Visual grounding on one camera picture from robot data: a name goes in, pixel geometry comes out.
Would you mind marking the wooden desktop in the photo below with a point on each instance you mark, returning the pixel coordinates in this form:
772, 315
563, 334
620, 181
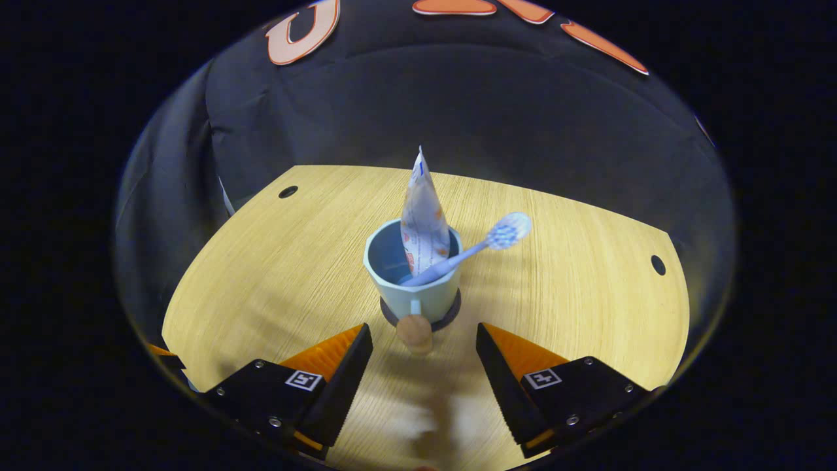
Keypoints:
274, 275

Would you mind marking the dark round coaster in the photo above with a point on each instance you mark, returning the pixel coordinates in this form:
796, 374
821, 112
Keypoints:
452, 315

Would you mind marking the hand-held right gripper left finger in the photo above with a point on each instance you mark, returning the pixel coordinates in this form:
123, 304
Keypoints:
343, 386

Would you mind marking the pale blue toothbrush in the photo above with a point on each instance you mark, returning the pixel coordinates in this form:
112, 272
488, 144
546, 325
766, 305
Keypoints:
507, 230

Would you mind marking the black backdrop cloth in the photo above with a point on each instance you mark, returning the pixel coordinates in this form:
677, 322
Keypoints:
523, 118

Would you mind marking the white toothpaste tube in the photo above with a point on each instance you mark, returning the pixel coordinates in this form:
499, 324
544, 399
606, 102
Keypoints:
424, 216

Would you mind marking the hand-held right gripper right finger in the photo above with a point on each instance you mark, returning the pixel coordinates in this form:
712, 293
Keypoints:
500, 383

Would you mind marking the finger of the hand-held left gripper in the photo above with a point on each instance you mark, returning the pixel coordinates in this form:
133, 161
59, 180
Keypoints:
167, 355

